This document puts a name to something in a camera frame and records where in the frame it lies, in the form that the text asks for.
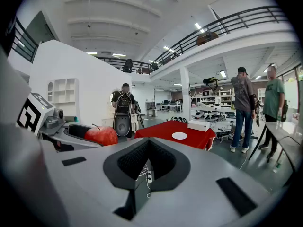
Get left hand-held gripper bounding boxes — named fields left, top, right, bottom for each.
left=16, top=92, right=104, bottom=152

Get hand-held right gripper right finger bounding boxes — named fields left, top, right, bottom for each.
left=136, top=138, right=282, bottom=227

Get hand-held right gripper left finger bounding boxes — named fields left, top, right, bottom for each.
left=42, top=138, right=150, bottom=227

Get red apple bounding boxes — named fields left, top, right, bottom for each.
left=84, top=123, right=119, bottom=147

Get white round plate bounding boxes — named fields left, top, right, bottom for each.
left=172, top=131, right=188, bottom=140

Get white cubby shelf unit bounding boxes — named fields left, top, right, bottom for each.
left=46, top=78, right=80, bottom=111

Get white cardboard box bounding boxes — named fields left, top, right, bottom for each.
left=187, top=119, right=211, bottom=132

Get black and white backpack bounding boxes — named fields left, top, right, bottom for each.
left=113, top=91, right=133, bottom=137

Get red cloth covered table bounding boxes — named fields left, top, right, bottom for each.
left=134, top=120, right=216, bottom=151

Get pile of black equipment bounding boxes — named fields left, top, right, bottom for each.
left=165, top=116, right=189, bottom=123

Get white storage shelves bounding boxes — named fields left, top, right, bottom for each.
left=196, top=88, right=234, bottom=108

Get black office chair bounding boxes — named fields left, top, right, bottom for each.
left=122, top=58, right=134, bottom=73

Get grey curved table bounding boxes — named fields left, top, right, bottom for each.
left=248, top=121, right=303, bottom=186

